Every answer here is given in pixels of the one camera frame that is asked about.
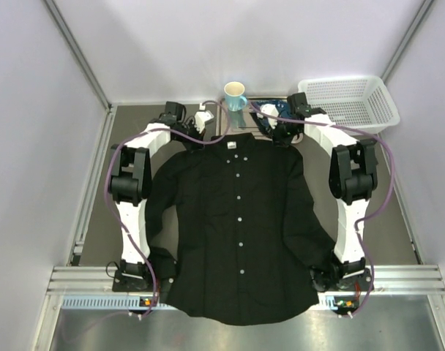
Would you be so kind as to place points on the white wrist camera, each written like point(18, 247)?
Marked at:
point(202, 117)
point(268, 109)

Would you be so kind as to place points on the black button shirt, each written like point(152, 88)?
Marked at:
point(248, 236)

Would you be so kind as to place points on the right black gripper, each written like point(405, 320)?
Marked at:
point(281, 135)

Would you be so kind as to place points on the light blue mug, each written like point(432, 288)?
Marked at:
point(234, 96)

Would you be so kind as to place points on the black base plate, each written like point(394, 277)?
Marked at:
point(349, 277)

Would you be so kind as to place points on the steel tray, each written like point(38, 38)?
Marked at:
point(238, 122)

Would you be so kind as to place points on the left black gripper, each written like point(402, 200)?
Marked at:
point(190, 142)

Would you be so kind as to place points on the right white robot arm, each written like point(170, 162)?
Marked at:
point(352, 180)

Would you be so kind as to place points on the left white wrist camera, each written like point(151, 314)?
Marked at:
point(202, 117)

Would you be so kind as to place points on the white plastic basket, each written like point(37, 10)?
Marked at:
point(358, 102)

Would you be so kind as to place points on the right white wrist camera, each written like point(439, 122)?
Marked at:
point(268, 109)

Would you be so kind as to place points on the dark blue plate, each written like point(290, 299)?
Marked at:
point(282, 107)

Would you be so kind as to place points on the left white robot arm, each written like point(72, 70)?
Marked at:
point(129, 184)

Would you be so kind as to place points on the aluminium frame rail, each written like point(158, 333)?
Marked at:
point(92, 287)

